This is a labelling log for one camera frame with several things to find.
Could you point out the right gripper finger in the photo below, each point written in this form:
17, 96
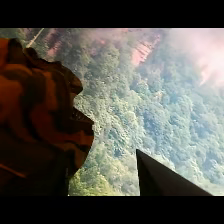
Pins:
160, 180

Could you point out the orange brown striped garment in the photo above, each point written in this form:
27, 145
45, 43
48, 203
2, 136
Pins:
36, 116

